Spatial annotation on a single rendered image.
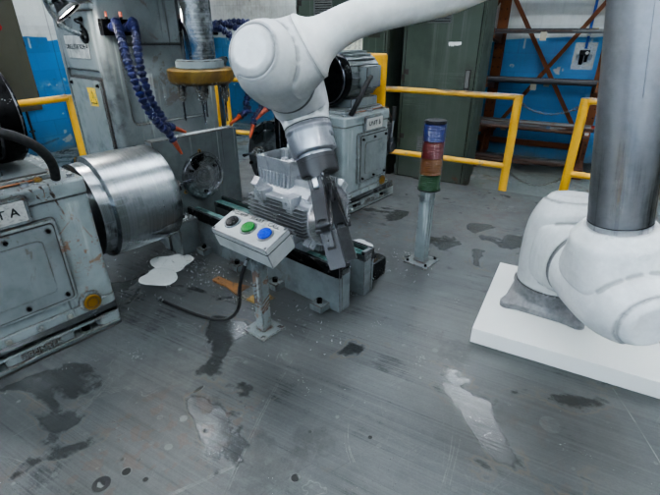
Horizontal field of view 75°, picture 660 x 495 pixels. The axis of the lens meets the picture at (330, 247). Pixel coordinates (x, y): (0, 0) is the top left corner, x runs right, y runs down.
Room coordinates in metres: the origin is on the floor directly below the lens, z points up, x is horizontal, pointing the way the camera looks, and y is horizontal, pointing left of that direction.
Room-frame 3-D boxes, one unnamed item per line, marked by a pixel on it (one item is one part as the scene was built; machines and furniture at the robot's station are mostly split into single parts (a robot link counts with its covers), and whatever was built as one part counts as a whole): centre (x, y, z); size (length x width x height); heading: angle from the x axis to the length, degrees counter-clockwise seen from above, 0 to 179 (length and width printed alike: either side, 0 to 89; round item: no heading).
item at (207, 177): (1.34, 0.40, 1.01); 0.15 x 0.02 x 0.15; 140
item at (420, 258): (1.16, -0.28, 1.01); 0.08 x 0.08 x 0.42; 50
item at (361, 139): (1.73, -0.05, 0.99); 0.35 x 0.31 x 0.37; 140
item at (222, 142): (1.38, 0.45, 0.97); 0.30 x 0.11 x 0.34; 140
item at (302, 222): (1.07, 0.08, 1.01); 0.20 x 0.19 x 0.19; 50
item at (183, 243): (1.24, 0.45, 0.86); 0.07 x 0.06 x 0.12; 140
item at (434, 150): (1.16, -0.28, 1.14); 0.06 x 0.06 x 0.04
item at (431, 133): (1.16, -0.28, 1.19); 0.06 x 0.06 x 0.04
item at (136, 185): (1.00, 0.56, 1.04); 0.37 x 0.25 x 0.25; 140
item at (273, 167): (1.09, 0.11, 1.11); 0.12 x 0.11 x 0.07; 50
